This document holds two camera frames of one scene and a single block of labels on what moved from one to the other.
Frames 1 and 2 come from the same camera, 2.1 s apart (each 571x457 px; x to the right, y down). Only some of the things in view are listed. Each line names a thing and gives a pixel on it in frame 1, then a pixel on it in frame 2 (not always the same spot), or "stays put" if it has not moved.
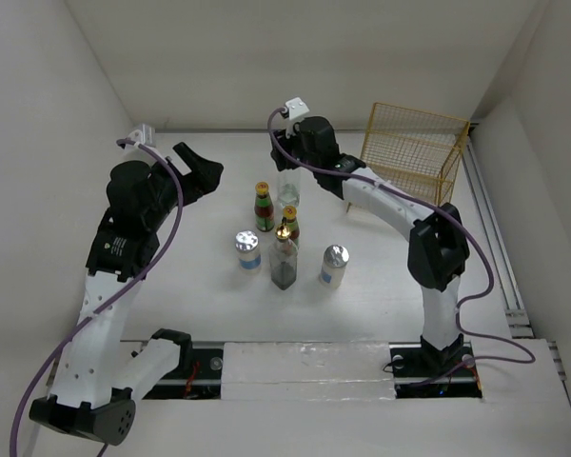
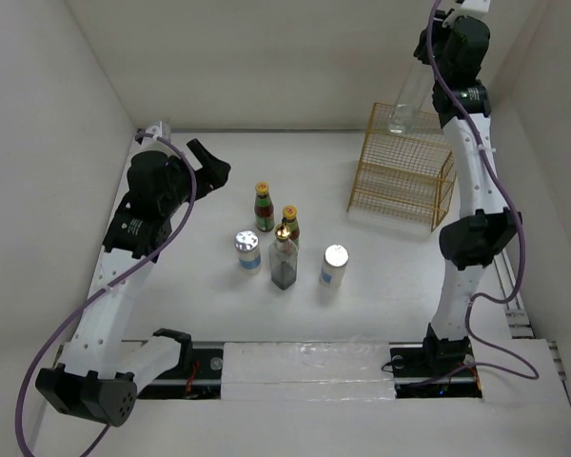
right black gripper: (286, 141) to (437, 28)
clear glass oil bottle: (289, 187) to (409, 97)
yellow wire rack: (422, 150) stays put
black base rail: (200, 374) stays put
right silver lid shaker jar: (335, 258) stays put
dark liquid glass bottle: (284, 257) stays put
